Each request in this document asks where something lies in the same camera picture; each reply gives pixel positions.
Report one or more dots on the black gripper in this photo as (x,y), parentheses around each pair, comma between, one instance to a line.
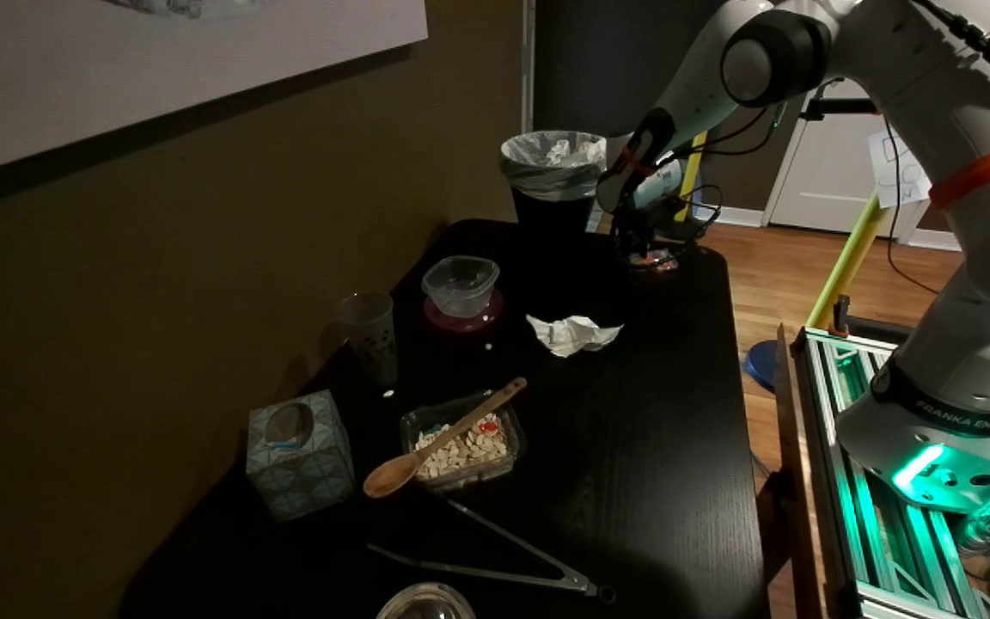
(642,174)

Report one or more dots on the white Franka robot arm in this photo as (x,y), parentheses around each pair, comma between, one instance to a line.
(953,230)

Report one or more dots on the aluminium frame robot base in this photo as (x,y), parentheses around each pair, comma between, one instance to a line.
(876,518)

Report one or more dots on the yellow pole with black base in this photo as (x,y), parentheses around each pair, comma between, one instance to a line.
(696,161)

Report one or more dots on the black trash can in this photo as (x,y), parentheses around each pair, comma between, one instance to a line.
(553,230)

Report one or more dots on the white trash bag liner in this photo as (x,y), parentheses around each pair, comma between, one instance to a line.
(553,165)

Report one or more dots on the crumpled white tissue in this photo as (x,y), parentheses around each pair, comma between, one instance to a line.
(571,336)

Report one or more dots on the blue floor object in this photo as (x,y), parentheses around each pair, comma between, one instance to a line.
(765,365)

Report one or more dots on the red saucer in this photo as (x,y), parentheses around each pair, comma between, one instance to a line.
(461,320)

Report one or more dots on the clear food container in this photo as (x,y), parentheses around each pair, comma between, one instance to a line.
(465,448)

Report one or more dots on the wooden spoon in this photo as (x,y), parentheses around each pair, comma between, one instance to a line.
(439,442)

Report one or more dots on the clear glass cup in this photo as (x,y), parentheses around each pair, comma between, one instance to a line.
(365,331)

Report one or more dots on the metal tongs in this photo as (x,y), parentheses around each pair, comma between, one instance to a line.
(506,561)

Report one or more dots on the patterned tissue box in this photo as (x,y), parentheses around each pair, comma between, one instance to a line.
(296,457)

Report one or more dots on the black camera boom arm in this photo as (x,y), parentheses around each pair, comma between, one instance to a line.
(840,110)

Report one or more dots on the white wall board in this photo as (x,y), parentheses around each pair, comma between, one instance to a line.
(118,71)

